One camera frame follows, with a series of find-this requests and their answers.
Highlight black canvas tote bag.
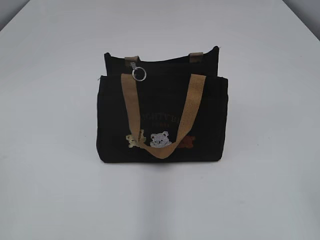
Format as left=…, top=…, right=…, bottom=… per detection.
left=96, top=46, right=229, bottom=163

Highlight silver zipper pull ring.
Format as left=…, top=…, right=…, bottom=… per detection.
left=129, top=60, right=147, bottom=82

